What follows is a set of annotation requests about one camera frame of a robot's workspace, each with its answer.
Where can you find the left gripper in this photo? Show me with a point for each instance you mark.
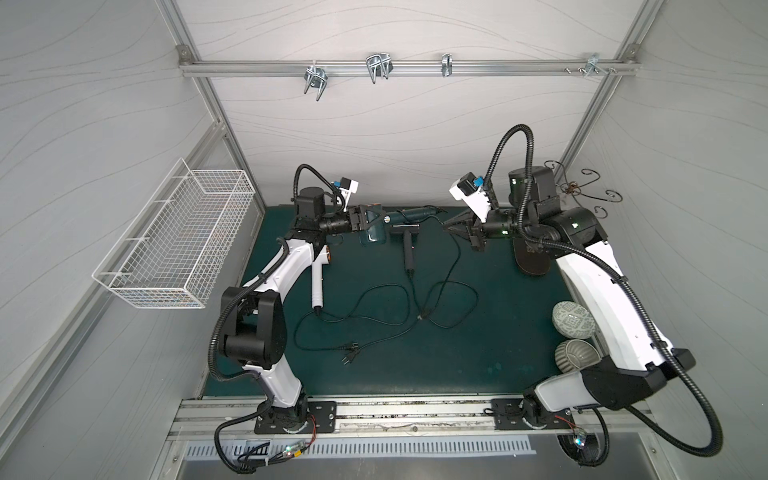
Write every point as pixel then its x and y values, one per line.
pixel 362 219

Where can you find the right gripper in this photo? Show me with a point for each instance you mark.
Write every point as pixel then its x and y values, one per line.
pixel 475 225

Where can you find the green hair dryer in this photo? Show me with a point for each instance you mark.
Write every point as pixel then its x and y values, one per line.
pixel 415 215

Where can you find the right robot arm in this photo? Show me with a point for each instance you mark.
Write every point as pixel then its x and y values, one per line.
pixel 638 359

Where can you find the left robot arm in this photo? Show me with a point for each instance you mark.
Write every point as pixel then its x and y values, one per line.
pixel 249 338

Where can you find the grey hair dryer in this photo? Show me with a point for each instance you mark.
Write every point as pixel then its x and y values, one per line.
pixel 407 233

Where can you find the white hair dryer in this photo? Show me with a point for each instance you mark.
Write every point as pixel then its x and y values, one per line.
pixel 317 294

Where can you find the green table mat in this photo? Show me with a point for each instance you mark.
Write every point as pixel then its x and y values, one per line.
pixel 465 322

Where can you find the black ornate jewelry stand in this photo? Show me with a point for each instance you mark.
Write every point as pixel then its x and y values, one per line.
pixel 576 186

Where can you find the metal hook clamp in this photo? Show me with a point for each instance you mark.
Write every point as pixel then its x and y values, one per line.
pixel 315 78
pixel 446 65
pixel 591 67
pixel 379 65

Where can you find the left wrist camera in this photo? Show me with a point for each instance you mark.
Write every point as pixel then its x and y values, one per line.
pixel 347 188

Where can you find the white wire basket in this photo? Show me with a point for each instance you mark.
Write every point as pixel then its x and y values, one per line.
pixel 170 255

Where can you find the white slotted cable duct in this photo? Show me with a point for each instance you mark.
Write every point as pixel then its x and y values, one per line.
pixel 374 447

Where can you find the aluminium top rail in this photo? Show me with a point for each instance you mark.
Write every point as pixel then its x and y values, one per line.
pixel 401 68

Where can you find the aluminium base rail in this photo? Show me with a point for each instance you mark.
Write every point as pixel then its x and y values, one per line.
pixel 358 416

